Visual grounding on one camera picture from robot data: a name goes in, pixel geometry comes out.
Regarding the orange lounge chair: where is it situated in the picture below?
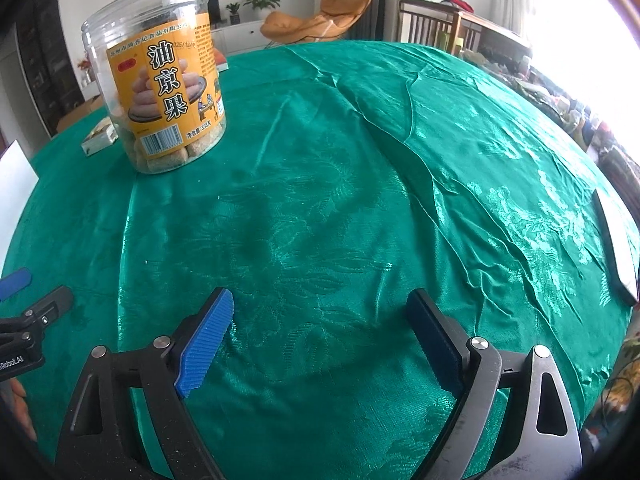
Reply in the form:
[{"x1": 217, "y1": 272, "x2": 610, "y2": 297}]
[{"x1": 261, "y1": 0, "x2": 374, "y2": 51}]

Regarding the person's left hand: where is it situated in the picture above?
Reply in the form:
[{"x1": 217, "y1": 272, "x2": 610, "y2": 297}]
[{"x1": 0, "y1": 377, "x2": 38, "y2": 443}]

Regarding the large potted plant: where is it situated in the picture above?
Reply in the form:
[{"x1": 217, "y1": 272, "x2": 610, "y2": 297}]
[{"x1": 242, "y1": 0, "x2": 286, "y2": 21}]

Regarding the small printed box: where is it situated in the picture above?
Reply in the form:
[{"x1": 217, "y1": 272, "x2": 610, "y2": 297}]
[{"x1": 81, "y1": 119, "x2": 120, "y2": 156}]

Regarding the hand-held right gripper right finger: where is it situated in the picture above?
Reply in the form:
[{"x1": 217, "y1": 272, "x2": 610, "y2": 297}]
[{"x1": 406, "y1": 288, "x2": 583, "y2": 480}]

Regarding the green tablecloth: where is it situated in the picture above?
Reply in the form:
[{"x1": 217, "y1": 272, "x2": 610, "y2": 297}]
[{"x1": 0, "y1": 41, "x2": 640, "y2": 480}]

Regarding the white paper sheet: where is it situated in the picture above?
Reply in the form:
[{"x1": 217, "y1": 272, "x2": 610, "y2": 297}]
[{"x1": 0, "y1": 141, "x2": 40, "y2": 261}]

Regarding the wooden chair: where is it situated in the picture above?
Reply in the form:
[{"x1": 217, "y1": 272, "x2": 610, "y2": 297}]
[{"x1": 398, "y1": 0, "x2": 531, "y2": 58}]

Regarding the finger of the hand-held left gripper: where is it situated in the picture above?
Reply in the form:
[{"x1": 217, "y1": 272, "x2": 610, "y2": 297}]
[
  {"x1": 0, "y1": 285, "x2": 75, "y2": 333},
  {"x1": 0, "y1": 268, "x2": 33, "y2": 301}
]

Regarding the white media cabinet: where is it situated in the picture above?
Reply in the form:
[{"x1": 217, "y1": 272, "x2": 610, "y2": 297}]
[{"x1": 212, "y1": 19, "x2": 281, "y2": 58}]

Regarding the smartphone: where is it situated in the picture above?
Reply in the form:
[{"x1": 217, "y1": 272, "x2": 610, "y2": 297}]
[{"x1": 591, "y1": 189, "x2": 640, "y2": 306}]

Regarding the clear jar with yellow label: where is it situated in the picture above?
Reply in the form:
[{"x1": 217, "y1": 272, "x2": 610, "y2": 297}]
[{"x1": 81, "y1": 0, "x2": 227, "y2": 175}]

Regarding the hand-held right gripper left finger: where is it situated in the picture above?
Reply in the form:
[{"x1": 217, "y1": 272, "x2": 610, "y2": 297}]
[{"x1": 55, "y1": 286, "x2": 236, "y2": 480}]

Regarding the brown cardboard box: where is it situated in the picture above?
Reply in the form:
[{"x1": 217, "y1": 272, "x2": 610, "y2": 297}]
[{"x1": 56, "y1": 94, "x2": 108, "y2": 133}]

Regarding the pile of assorted clutter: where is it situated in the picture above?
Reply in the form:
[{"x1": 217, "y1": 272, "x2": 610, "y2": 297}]
[{"x1": 475, "y1": 45, "x2": 640, "y2": 196}]

